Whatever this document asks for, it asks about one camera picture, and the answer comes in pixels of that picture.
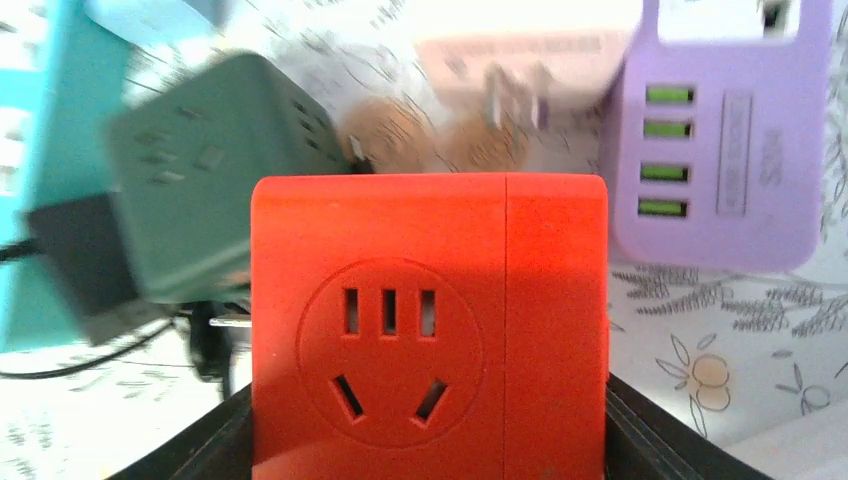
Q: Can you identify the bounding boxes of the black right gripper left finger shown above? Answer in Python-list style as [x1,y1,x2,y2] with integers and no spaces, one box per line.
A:
[110,385,252,480]

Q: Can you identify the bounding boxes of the purple power strip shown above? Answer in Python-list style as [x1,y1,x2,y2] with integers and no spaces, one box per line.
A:
[600,1,833,272]

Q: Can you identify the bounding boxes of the dark green cube socket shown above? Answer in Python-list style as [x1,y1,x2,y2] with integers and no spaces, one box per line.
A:
[104,52,351,304]

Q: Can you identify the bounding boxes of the red cube socket adapter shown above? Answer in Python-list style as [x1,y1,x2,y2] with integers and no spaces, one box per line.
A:
[251,173,609,479]

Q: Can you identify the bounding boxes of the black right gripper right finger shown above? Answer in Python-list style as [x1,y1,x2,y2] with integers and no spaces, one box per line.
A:
[606,375,769,480]

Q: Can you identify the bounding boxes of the teal power strip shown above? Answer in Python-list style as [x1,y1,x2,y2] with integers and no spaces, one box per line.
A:
[1,1,131,352]

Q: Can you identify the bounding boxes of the light blue small plug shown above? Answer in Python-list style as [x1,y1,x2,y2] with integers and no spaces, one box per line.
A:
[84,0,227,46]

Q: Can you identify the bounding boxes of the white cube socket adapter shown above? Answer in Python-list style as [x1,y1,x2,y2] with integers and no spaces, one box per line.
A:
[414,28,635,130]

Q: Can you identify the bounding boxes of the floral patterned table mat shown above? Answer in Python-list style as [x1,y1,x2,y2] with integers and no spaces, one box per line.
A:
[1,1,847,479]

